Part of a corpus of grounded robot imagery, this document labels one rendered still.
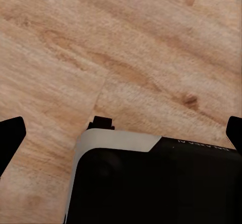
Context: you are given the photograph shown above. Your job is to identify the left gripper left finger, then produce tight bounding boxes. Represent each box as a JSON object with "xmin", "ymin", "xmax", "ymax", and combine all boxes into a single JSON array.
[{"xmin": 0, "ymin": 116, "xmax": 26, "ymax": 177}]

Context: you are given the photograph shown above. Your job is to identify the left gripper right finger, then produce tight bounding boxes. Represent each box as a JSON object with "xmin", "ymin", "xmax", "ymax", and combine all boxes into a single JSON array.
[{"xmin": 226, "ymin": 116, "xmax": 242, "ymax": 157}]

